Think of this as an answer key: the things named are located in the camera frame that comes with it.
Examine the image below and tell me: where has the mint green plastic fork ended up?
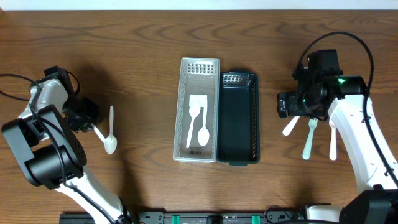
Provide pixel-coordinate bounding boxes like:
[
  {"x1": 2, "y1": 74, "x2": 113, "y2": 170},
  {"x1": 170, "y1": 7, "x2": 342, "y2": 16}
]
[{"x1": 302, "y1": 118, "x2": 318, "y2": 160}]

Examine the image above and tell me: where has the white plastic spoon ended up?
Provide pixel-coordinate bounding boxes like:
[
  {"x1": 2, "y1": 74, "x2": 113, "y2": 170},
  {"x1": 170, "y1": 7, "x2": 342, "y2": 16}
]
[
  {"x1": 104, "y1": 106, "x2": 118, "y2": 154},
  {"x1": 186, "y1": 101, "x2": 201, "y2": 149},
  {"x1": 91, "y1": 123, "x2": 106, "y2": 144},
  {"x1": 198, "y1": 106, "x2": 210, "y2": 147}
]

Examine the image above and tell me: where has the pink plastic spoon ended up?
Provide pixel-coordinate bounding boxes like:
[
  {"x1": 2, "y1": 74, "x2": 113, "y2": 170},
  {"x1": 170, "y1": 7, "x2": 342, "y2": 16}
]
[{"x1": 282, "y1": 116, "x2": 300, "y2": 136}]

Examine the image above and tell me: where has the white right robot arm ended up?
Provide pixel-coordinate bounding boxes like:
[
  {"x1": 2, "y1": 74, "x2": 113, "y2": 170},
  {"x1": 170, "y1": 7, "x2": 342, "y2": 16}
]
[{"x1": 277, "y1": 50, "x2": 397, "y2": 223}]

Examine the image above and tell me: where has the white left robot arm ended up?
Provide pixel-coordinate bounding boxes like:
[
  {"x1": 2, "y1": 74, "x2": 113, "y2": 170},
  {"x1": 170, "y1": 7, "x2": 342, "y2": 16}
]
[{"x1": 1, "y1": 66, "x2": 134, "y2": 223}]

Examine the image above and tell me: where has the pink plastic fork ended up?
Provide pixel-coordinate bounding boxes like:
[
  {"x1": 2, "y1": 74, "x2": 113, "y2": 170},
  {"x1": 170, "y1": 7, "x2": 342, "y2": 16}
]
[{"x1": 329, "y1": 119, "x2": 337, "y2": 161}]

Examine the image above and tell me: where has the black plastic mesh basket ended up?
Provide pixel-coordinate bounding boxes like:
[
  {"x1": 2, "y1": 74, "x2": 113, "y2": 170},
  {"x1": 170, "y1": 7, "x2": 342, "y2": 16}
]
[{"x1": 217, "y1": 70, "x2": 261, "y2": 166}]

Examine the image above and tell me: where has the clear plastic mesh basket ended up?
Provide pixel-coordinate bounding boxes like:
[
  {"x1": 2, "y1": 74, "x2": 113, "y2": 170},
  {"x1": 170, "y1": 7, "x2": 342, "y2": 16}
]
[{"x1": 173, "y1": 57, "x2": 220, "y2": 163}]

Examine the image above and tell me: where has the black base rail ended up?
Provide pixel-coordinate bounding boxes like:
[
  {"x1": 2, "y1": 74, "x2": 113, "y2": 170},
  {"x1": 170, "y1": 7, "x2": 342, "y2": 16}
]
[{"x1": 58, "y1": 207, "x2": 312, "y2": 224}]

